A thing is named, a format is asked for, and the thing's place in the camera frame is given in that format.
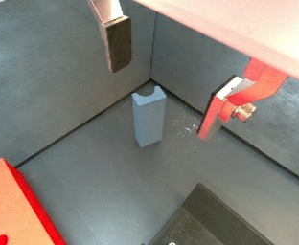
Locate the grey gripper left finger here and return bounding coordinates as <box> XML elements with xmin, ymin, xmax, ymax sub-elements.
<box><xmin>87</xmin><ymin>0</ymin><xmax>133</xmax><ymax>73</ymax></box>

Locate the black curved holder stand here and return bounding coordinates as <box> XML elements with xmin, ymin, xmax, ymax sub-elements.
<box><xmin>149</xmin><ymin>183</ymin><xmax>276</xmax><ymax>245</ymax></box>

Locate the red shape sorting board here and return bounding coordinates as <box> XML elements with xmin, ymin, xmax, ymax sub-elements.
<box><xmin>0</xmin><ymin>158</ymin><xmax>68</xmax><ymax>245</ymax></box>

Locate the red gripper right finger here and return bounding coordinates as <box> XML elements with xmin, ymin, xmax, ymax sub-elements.
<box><xmin>198</xmin><ymin>58</ymin><xmax>288</xmax><ymax>140</ymax></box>

